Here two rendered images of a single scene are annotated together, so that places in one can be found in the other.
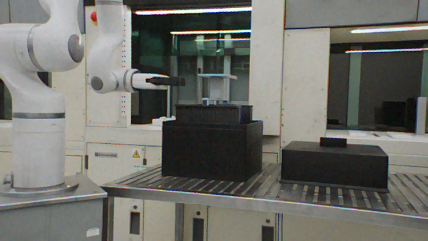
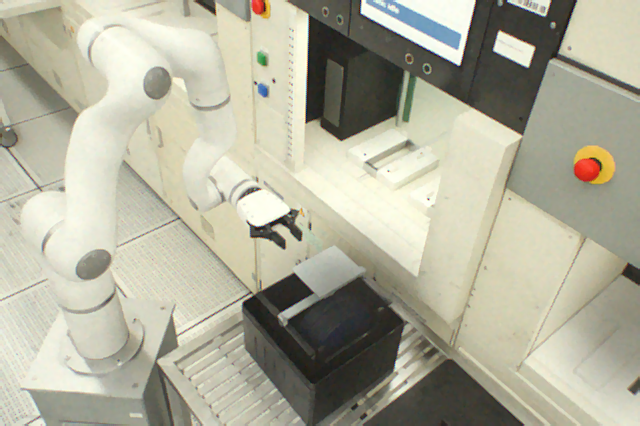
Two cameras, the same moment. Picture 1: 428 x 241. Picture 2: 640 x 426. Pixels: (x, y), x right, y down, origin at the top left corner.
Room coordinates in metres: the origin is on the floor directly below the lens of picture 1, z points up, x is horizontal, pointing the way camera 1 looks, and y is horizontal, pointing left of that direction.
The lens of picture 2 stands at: (0.59, -0.44, 2.03)
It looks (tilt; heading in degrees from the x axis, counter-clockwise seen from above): 43 degrees down; 31
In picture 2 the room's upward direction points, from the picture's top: 4 degrees clockwise
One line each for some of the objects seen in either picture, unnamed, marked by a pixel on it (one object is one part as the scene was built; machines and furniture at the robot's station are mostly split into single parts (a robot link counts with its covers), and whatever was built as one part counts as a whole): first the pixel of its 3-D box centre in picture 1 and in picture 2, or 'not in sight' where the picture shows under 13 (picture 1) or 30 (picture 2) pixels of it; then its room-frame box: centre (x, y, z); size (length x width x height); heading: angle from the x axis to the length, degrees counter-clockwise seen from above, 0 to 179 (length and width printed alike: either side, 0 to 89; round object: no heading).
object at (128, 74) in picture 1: (134, 80); (248, 196); (1.44, 0.29, 1.06); 0.09 x 0.03 x 0.08; 162
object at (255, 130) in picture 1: (215, 146); (321, 334); (1.34, -0.01, 0.85); 0.28 x 0.28 x 0.17; 72
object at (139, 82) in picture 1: (149, 81); (261, 210); (1.42, 0.23, 1.06); 0.11 x 0.10 x 0.07; 72
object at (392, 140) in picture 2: (180, 120); (393, 156); (2.02, 0.17, 0.89); 0.22 x 0.21 x 0.04; 164
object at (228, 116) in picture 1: (215, 122); (322, 314); (1.34, -0.01, 0.93); 0.24 x 0.20 x 0.32; 162
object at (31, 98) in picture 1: (27, 71); (68, 247); (1.08, 0.49, 1.07); 0.19 x 0.12 x 0.24; 77
